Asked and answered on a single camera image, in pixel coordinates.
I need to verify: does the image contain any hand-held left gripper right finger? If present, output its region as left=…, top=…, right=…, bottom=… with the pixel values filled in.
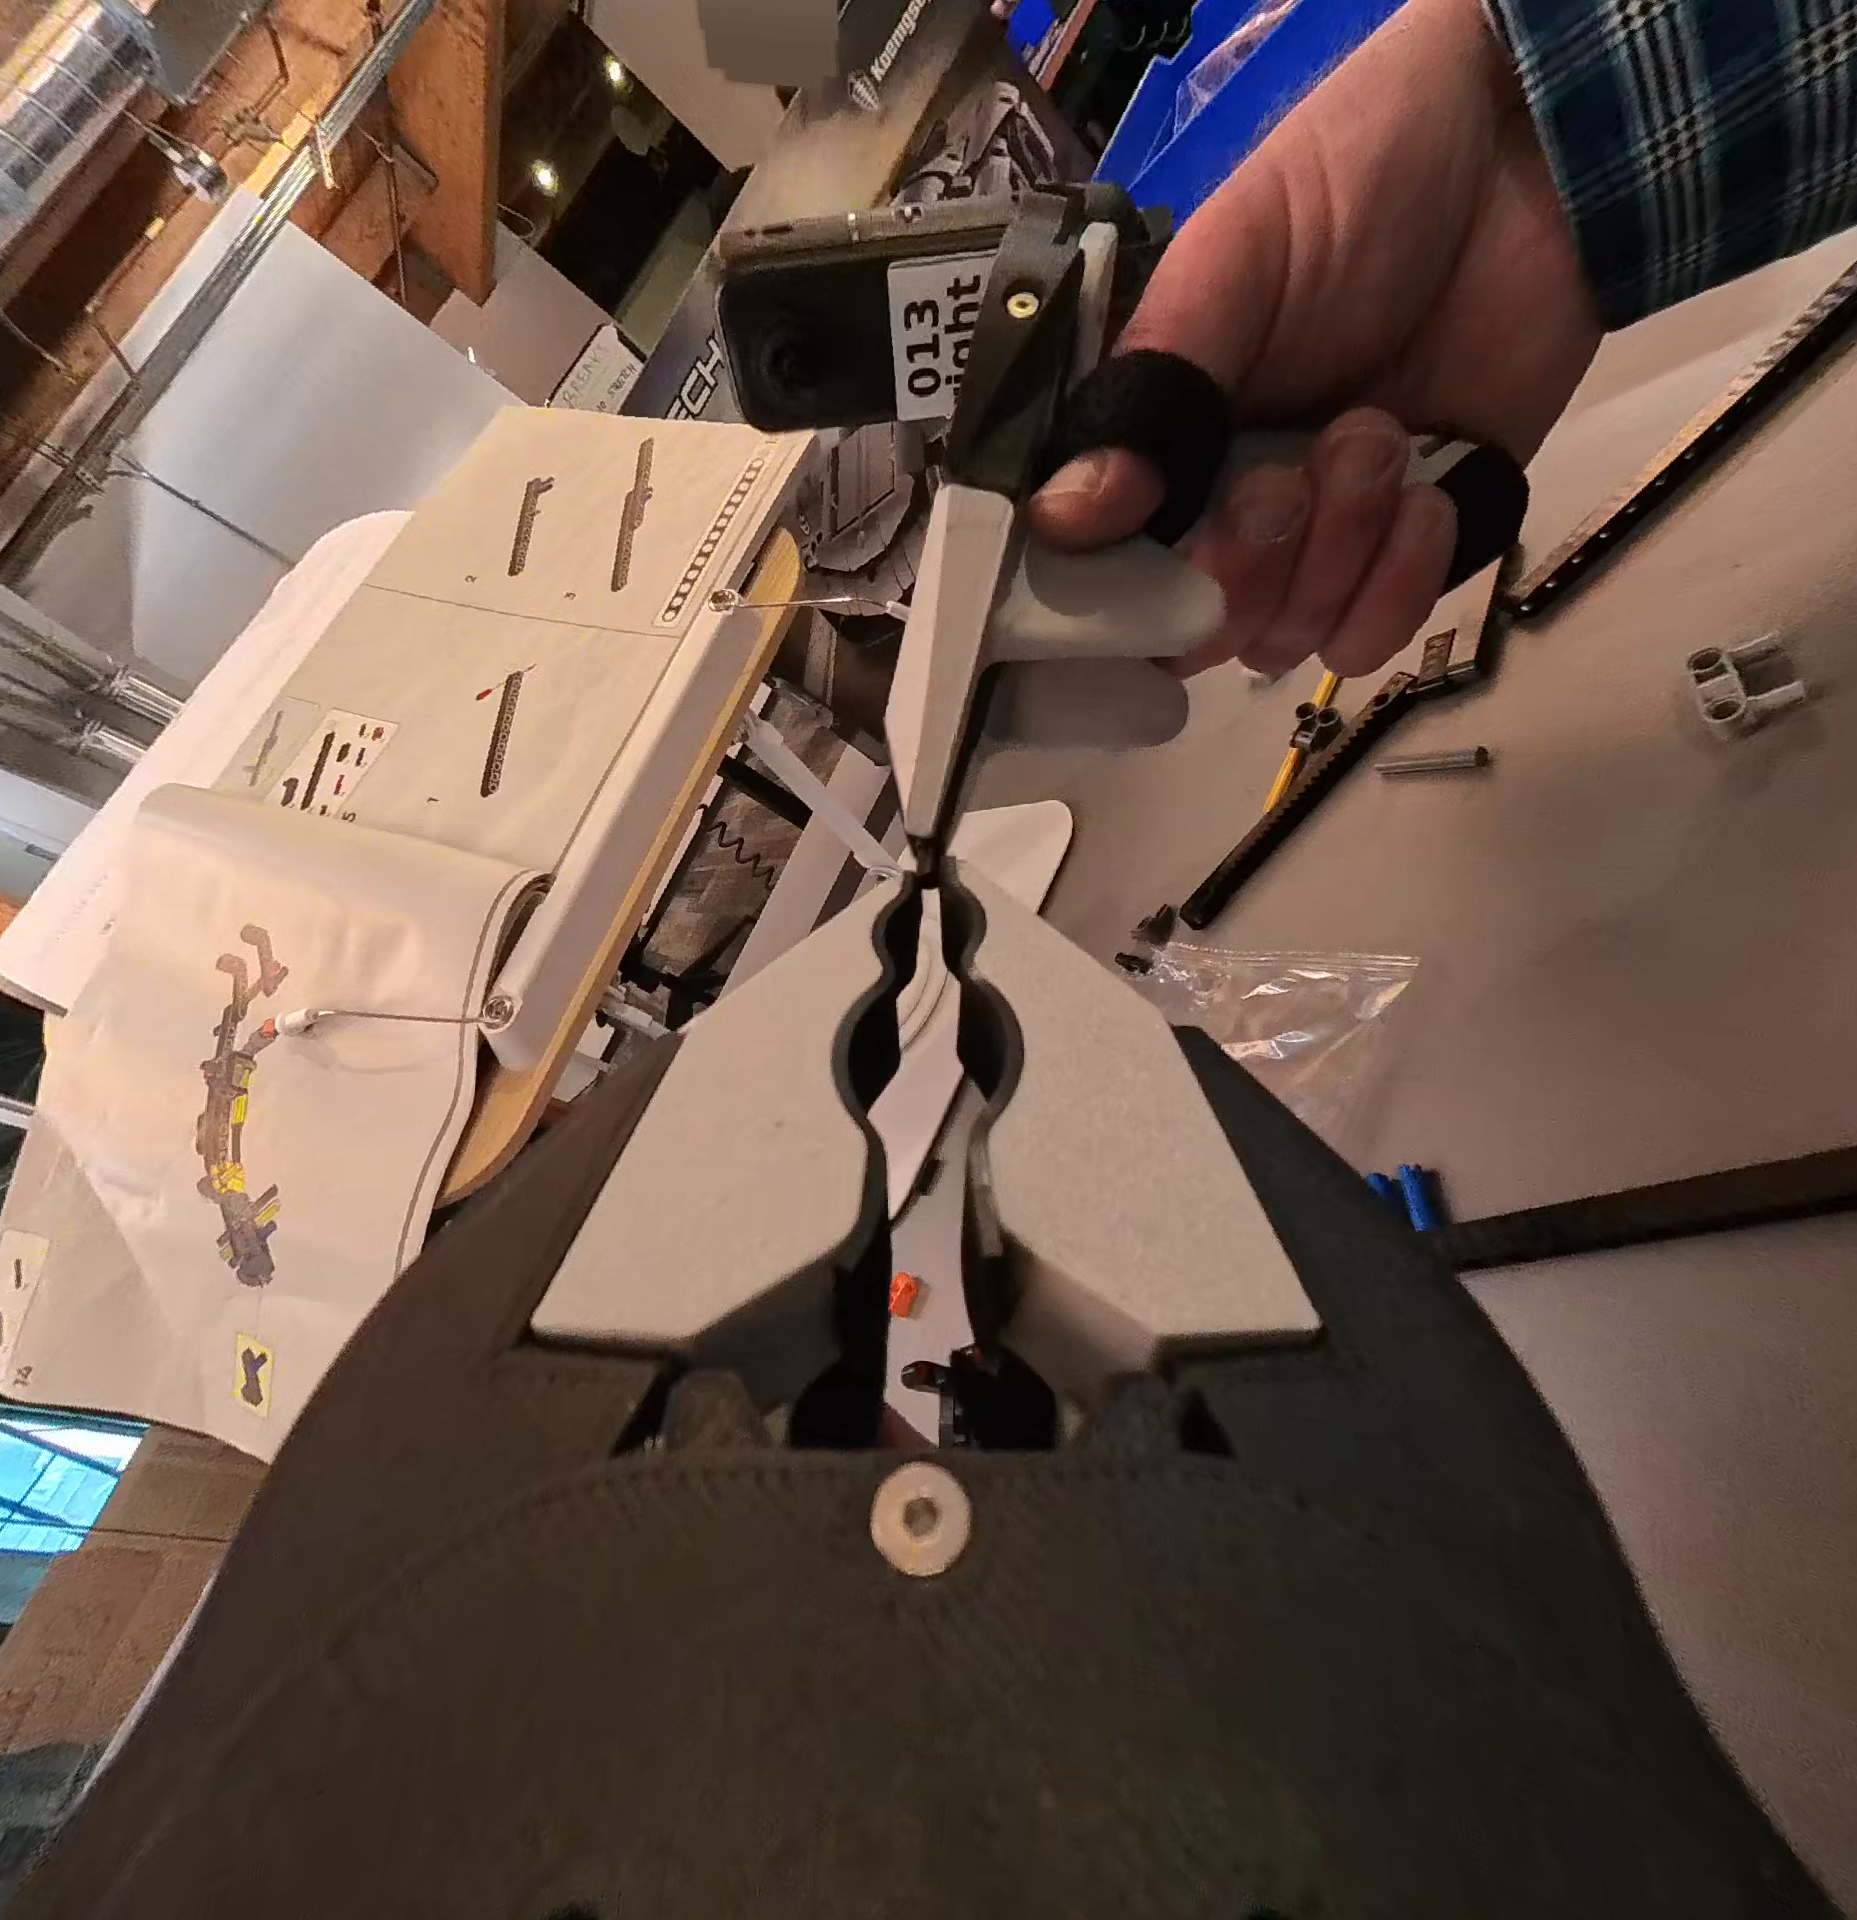
left=929, top=863, right=1329, bottom=1443

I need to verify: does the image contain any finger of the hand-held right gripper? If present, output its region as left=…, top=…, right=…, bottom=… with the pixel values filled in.
left=883, top=475, right=1025, bottom=872

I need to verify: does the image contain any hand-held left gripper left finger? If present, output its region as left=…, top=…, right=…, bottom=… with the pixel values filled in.
left=532, top=873, right=916, bottom=1449

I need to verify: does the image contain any light grey lego connector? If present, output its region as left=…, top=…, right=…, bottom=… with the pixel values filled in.
left=1681, top=631, right=1812, bottom=736

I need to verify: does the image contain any person's right forearm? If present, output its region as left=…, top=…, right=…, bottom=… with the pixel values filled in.
left=1485, top=0, right=1857, bottom=334

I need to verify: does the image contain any yellow lego axle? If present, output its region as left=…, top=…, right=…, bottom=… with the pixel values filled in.
left=1256, top=666, right=1343, bottom=822

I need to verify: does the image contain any black lego gear rack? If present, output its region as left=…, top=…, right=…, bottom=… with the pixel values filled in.
left=1179, top=666, right=1419, bottom=927

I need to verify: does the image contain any short black lego beam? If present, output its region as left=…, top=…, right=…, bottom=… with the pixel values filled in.
left=1399, top=587, right=1501, bottom=693

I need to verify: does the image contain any person's right hand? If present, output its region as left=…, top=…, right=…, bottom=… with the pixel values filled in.
left=1025, top=0, right=1610, bottom=681

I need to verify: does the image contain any wooden board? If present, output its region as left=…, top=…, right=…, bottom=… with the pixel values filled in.
left=441, top=530, right=805, bottom=1204

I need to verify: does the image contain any white flat board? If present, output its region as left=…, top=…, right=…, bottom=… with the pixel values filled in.
left=873, top=799, right=1078, bottom=1215

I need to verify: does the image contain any clear plastic bag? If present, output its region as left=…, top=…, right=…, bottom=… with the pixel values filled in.
left=1129, top=935, right=1425, bottom=1148

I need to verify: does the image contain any white page holder bar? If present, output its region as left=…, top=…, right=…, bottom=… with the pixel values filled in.
left=481, top=610, right=779, bottom=1077

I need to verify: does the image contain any blue plastic box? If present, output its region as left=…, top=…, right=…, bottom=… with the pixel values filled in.
left=1002, top=0, right=1329, bottom=204

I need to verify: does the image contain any wooden ceiling beam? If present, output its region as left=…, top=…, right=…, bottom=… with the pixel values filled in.
left=376, top=0, right=512, bottom=311

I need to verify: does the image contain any instruction booklet on stand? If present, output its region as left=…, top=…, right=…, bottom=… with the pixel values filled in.
left=0, top=403, right=823, bottom=1460

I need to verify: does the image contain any white table frame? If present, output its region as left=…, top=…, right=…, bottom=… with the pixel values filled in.
left=740, top=681, right=912, bottom=888

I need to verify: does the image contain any silver ventilation duct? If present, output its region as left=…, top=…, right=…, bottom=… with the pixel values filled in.
left=0, top=0, right=173, bottom=438

